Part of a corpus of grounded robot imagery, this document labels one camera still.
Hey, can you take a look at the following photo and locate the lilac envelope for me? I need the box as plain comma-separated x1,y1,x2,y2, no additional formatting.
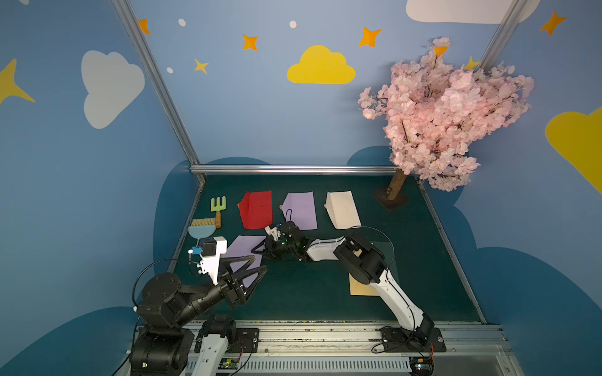
280,192,318,230
224,235,266,268

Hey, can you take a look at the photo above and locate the red envelope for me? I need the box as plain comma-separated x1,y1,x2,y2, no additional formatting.
238,191,273,230

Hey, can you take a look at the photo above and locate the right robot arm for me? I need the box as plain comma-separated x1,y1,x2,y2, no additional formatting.
252,221,435,352

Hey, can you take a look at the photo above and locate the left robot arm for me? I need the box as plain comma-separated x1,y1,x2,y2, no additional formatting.
129,255,267,375

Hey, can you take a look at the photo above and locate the tan kraft envelope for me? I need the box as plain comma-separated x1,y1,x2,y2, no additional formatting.
350,251,379,297

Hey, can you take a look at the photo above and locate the dark green envelope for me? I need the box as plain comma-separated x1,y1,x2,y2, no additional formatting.
373,241,399,282

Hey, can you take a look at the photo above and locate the blue toy brush dustpan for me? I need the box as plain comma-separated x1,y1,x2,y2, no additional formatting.
187,217,216,246

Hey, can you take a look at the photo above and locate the green toy rake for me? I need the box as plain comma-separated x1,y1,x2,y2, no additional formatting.
210,196,227,229

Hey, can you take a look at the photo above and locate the left controller board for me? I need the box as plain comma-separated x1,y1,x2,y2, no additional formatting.
217,358,240,371

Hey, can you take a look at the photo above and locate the controller board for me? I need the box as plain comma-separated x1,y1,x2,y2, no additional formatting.
409,357,434,376
217,358,240,371

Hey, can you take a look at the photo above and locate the right controller board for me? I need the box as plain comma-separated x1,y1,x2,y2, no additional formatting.
409,357,434,376

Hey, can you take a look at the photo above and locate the pink blossom artificial tree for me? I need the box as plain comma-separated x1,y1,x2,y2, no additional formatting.
357,38,535,208

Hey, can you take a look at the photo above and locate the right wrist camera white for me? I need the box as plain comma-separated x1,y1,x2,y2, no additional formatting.
264,227,281,241

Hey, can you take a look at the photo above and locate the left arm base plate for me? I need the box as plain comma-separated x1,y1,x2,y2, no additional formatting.
194,327,260,354

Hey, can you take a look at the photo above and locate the aluminium front rail base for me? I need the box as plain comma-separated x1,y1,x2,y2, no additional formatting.
184,321,524,375

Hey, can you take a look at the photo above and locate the aluminium rail back frame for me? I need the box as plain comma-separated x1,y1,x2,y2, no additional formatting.
191,164,396,175

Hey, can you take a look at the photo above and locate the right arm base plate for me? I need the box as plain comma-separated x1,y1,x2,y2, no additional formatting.
377,326,447,353

